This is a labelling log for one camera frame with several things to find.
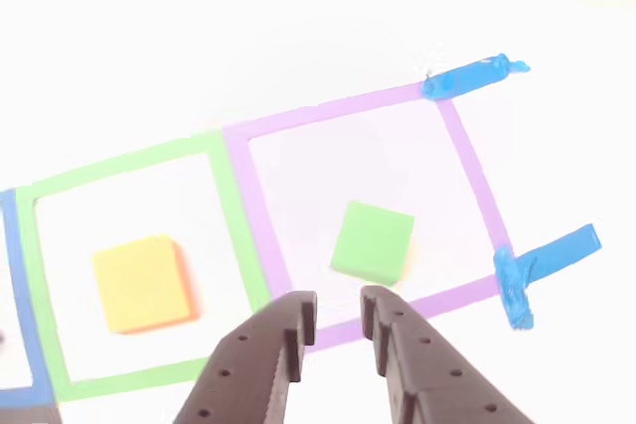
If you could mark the orange cube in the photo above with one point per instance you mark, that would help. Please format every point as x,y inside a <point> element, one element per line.
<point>141,285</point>

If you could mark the green cube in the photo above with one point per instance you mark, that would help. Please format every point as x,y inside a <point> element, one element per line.
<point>370,242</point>

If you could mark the blue tape strip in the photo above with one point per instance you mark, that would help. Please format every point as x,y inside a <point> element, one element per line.
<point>541,260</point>
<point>467,77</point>

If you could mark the purple square frame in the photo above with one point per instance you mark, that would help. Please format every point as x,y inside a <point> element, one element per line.
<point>248,185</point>

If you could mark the black square frame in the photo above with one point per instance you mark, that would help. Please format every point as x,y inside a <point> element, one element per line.
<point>25,416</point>

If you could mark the green square frame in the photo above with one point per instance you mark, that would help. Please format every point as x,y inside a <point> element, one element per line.
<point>40,270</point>

